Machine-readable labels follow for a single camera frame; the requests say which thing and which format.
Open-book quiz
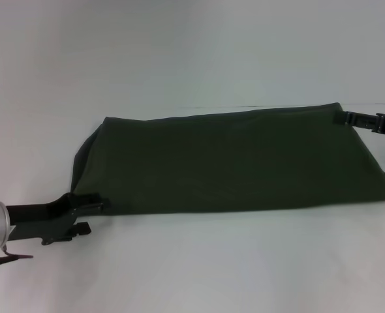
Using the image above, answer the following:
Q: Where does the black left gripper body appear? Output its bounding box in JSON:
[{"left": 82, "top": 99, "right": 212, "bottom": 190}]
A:
[{"left": 5, "top": 192, "right": 81, "bottom": 246}]

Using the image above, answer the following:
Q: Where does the dark green shirt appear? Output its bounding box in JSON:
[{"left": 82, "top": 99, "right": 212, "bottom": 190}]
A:
[{"left": 71, "top": 102, "right": 385, "bottom": 216}]

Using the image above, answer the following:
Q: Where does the left arm cable with connector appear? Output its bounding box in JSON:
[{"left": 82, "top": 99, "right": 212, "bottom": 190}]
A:
[{"left": 0, "top": 245, "right": 34, "bottom": 272}]

